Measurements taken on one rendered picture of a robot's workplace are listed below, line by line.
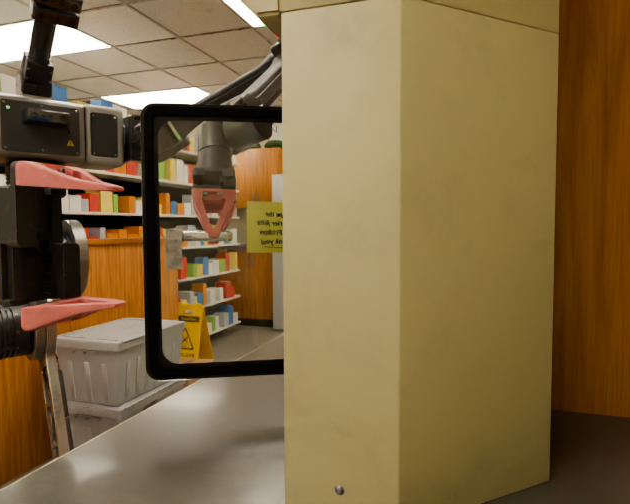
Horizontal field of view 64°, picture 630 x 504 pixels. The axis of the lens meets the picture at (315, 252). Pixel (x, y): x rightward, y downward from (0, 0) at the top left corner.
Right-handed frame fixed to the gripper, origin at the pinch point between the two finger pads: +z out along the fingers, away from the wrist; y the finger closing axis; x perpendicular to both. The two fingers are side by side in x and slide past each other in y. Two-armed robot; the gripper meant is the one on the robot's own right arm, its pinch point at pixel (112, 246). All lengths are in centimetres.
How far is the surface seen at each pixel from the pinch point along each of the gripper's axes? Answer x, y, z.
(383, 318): 8.9, -6.3, 21.5
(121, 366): 166, -70, -137
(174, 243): 26.3, -1.1, -11.6
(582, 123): 46, 16, 43
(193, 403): 31.8, -26.2, -12.2
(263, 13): 9.4, 21.5, 9.7
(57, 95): 229, 82, -235
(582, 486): 23, -26, 40
